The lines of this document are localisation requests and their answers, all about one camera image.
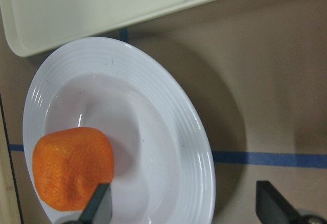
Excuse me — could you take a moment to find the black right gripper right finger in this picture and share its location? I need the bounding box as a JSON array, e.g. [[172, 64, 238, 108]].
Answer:
[[255, 181, 301, 222]]

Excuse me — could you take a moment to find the orange fruit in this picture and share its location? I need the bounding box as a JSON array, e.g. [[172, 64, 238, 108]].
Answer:
[[32, 127, 114, 211]]

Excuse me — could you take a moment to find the white round plate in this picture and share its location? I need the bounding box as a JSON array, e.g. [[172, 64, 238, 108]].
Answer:
[[22, 37, 216, 223]]

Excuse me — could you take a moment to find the cream bear tray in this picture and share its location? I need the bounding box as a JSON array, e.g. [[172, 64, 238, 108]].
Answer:
[[1, 0, 215, 57]]

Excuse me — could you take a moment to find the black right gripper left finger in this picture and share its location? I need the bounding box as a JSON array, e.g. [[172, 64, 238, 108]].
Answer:
[[78, 183, 113, 223]]

